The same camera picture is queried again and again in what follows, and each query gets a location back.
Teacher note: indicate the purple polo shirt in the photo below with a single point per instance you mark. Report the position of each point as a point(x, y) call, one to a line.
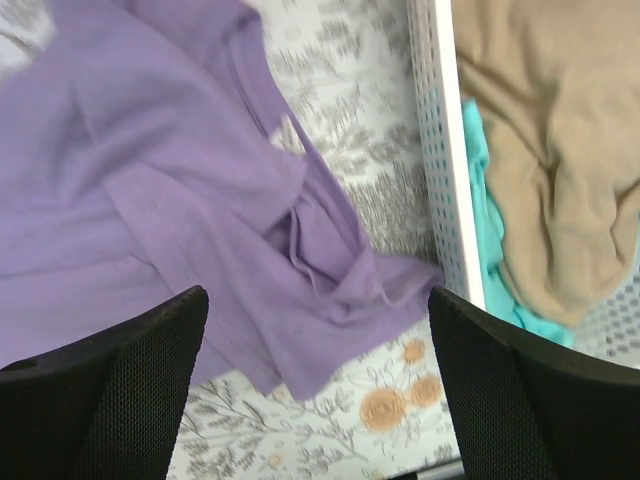
point(138, 159)

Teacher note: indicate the white perforated laundry basket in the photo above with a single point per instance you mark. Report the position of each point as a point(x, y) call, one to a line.
point(611, 330)

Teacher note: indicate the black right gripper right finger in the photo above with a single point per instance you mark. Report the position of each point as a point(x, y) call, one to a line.
point(524, 407)

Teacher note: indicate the teal shirt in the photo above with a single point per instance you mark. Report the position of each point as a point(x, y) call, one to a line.
point(498, 298)

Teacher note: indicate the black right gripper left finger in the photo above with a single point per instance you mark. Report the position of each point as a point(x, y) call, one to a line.
point(108, 406)

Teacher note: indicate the beige shirt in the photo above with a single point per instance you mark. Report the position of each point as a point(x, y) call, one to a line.
point(557, 84)

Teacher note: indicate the floral patterned table mat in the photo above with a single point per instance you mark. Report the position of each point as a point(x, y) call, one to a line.
point(343, 68)

